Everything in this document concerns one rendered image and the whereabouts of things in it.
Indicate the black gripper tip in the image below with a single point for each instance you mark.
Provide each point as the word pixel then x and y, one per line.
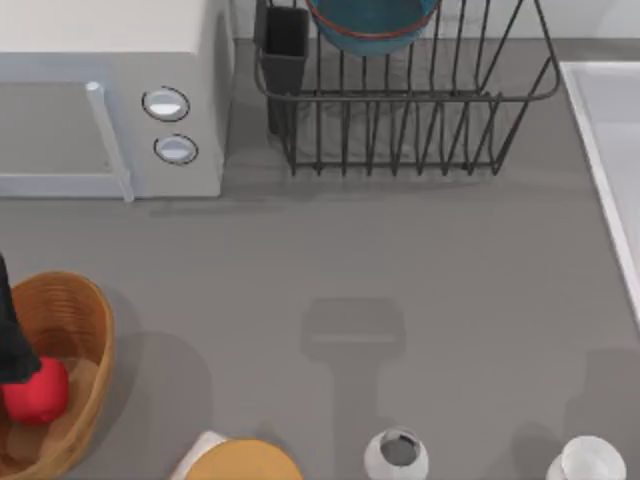
pixel 12 335

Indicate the pale microwave oven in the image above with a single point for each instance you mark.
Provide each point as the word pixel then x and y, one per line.
pixel 60 125

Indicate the woven wooden basket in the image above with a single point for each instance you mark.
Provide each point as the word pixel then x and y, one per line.
pixel 82 350

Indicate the blue bowl with red rim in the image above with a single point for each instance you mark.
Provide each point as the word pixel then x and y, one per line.
pixel 372 27

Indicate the large microwave knob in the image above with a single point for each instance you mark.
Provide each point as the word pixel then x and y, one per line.
pixel 165 104

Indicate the orange round lid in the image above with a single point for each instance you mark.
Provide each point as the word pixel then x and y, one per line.
pixel 245 462

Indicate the white vase with dark opening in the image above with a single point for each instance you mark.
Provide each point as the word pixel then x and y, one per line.
pixel 396 452

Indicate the black utensil holder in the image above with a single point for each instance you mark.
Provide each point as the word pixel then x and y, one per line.
pixel 284 60

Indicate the small microwave knob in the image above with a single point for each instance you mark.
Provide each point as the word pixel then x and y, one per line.
pixel 175 149

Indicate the white cup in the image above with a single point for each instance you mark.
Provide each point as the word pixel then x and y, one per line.
pixel 587 460

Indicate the red apple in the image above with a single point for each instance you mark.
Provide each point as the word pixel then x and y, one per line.
pixel 37 395

